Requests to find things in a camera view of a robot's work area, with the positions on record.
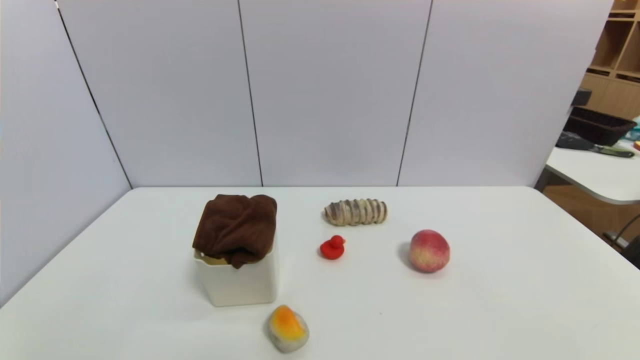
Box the brown towel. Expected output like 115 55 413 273
192 194 278 270

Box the cream plastic box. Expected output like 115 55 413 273
194 240 279 307

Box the striped beige bread roll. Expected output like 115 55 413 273
324 198 389 226

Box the red rubber duck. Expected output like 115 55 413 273
320 235 347 261

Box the pink yellow peach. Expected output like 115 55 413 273
408 229 451 274

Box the orange grey stone toy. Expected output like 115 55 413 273
265 304 310 354

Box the white side table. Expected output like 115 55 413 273
535 140 640 206

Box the black flat tool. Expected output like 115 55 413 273
556 131 637 159

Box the dark woven basket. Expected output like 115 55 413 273
565 106 638 147

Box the wooden shelf unit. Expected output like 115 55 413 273
582 0 640 121

